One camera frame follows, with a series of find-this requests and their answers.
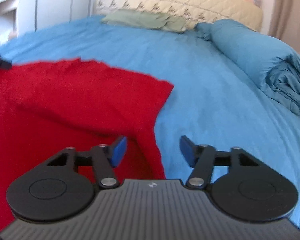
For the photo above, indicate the green pillow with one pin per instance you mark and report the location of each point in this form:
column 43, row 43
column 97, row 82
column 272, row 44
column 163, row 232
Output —
column 146, row 20

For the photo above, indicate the white grey wardrobe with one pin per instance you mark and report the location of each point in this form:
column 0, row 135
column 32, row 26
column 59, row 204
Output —
column 53, row 12

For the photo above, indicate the red knit garment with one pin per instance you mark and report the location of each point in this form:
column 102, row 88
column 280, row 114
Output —
column 47, row 106

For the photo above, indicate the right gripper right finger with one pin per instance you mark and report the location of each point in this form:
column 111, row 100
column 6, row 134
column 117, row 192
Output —
column 239, row 184

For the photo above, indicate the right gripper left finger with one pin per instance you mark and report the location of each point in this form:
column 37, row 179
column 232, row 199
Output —
column 65, row 184

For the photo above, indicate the blue bed sheet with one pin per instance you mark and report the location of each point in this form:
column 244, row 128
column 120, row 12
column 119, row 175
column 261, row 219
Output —
column 213, row 100

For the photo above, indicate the cream quilted headboard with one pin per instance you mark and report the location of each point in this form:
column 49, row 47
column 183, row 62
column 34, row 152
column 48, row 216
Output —
column 194, row 11

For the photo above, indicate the folded blue duvet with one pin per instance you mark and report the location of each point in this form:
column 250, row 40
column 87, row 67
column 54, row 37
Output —
column 271, row 64

